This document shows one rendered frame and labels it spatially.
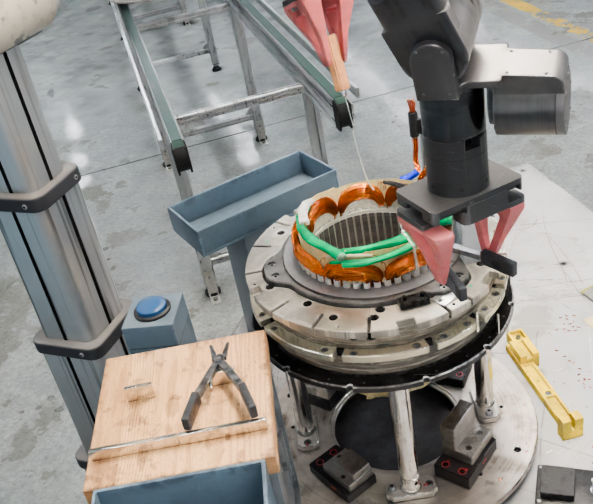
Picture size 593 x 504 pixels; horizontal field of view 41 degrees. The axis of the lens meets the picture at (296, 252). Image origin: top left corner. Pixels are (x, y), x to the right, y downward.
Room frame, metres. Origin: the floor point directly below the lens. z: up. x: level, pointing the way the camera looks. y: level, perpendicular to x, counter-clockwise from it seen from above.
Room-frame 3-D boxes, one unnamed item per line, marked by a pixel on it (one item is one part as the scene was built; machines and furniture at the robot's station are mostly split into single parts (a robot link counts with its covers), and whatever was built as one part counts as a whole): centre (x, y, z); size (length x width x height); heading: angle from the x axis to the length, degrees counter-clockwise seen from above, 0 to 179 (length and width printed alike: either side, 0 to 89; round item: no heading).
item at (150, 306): (0.87, 0.20, 1.04); 0.04 x 0.04 x 0.01
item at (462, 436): (0.73, -0.17, 0.85); 0.06 x 0.04 x 0.05; 137
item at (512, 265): (0.64, -0.19, 1.17); 0.04 x 0.01 x 0.02; 34
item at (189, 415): (0.60, 0.13, 1.09); 0.04 x 0.01 x 0.02; 164
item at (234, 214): (1.10, 0.05, 0.92); 0.25 x 0.11 x 0.28; 116
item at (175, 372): (0.64, 0.15, 1.05); 0.20 x 0.19 x 0.02; 179
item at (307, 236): (0.79, -0.03, 1.15); 0.15 x 0.04 x 0.02; 5
